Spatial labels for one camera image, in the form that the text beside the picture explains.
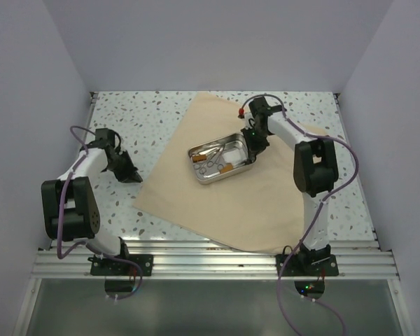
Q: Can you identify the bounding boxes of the white gauze pad top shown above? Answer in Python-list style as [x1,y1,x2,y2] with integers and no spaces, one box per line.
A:
[223,148,246,166]

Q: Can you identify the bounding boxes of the brown bandage vertical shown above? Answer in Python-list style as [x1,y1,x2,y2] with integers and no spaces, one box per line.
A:
[219,164,233,174]

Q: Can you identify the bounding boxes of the steel surgical scissors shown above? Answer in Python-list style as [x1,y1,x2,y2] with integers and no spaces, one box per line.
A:
[191,142,225,156]

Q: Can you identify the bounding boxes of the steel instrument tray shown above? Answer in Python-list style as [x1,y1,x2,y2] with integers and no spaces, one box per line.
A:
[187,133,253,185]

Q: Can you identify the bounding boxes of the beige cloth mat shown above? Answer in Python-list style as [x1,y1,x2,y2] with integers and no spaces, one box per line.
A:
[134,92,304,254]

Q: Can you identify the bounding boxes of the brown bandage horizontal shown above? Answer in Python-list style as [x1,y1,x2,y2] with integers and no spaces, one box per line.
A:
[192,155,207,162]

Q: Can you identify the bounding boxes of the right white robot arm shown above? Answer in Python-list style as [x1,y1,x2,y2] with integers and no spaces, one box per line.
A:
[239,94,339,271]

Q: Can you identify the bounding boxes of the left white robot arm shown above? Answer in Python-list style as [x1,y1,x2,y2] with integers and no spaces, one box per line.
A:
[41,126,143,260]

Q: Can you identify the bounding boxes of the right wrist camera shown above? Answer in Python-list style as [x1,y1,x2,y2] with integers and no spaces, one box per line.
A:
[238,108,253,128]

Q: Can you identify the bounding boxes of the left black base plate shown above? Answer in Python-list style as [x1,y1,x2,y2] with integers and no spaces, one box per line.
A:
[87,254,154,277]

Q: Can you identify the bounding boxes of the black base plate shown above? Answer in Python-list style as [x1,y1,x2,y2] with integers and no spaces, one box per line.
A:
[275,254,340,277]
[87,254,154,277]

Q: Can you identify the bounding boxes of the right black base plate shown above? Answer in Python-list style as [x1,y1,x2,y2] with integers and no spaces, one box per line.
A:
[275,254,340,277]

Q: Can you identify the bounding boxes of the aluminium rail frame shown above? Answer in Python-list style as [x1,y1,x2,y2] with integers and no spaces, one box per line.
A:
[31,240,399,280]

